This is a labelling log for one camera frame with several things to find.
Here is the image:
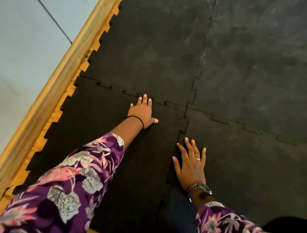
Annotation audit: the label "person's right hand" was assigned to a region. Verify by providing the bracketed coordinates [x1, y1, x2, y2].
[172, 137, 207, 191]

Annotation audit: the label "person's left hand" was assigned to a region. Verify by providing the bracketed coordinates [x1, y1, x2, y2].
[127, 94, 159, 130]

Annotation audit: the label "black interlocking floor mat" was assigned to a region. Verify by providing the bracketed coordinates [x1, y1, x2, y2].
[80, 0, 217, 108]
[188, 0, 307, 146]
[12, 76, 189, 233]
[155, 107, 307, 233]

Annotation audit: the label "person's left forearm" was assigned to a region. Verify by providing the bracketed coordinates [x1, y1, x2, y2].
[110, 116, 144, 149]

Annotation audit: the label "person's right forearm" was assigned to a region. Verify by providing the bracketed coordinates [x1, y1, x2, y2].
[191, 189, 217, 210]

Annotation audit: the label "black wristband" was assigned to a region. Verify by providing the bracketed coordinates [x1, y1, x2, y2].
[127, 115, 145, 130]

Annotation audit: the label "silver wristwatch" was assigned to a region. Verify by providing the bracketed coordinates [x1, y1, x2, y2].
[187, 181, 212, 203]

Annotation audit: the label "wooden baseboard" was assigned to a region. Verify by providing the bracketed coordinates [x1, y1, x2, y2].
[0, 0, 121, 198]

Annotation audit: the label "purple floral top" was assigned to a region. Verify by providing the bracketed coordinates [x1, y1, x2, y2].
[0, 133, 267, 233]

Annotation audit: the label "black trousers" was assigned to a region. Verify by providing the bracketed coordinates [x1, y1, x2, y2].
[261, 216, 307, 233]

